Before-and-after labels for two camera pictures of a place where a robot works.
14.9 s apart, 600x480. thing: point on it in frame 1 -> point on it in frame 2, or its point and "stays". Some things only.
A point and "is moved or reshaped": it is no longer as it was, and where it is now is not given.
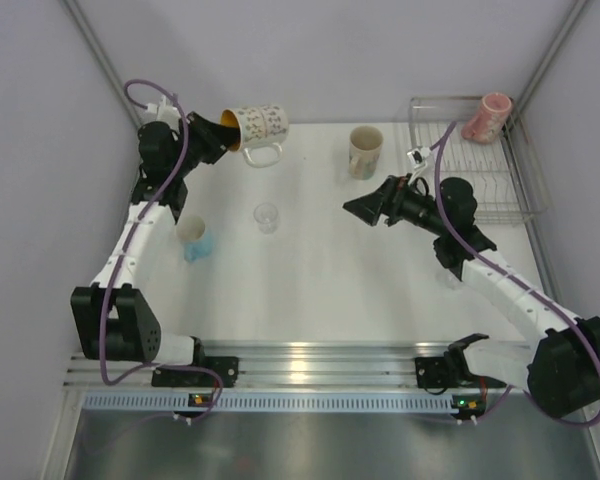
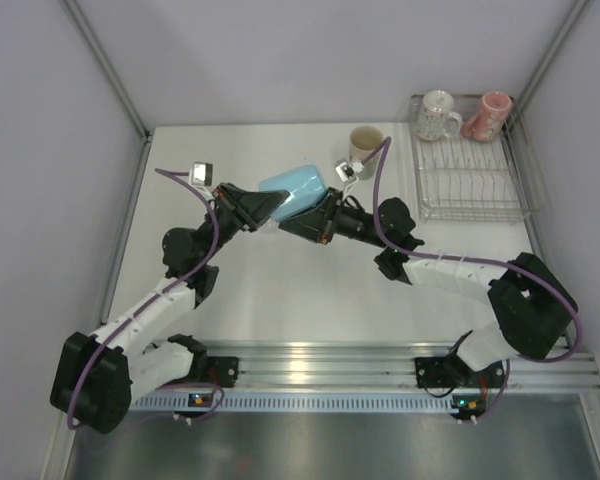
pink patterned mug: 487,125 stays
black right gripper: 387,200 -> 319,222
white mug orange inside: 260,126 -> 435,119
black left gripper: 216,138 -> 247,210
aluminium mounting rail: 281,365 stays
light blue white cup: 196,242 is moved or reshaped
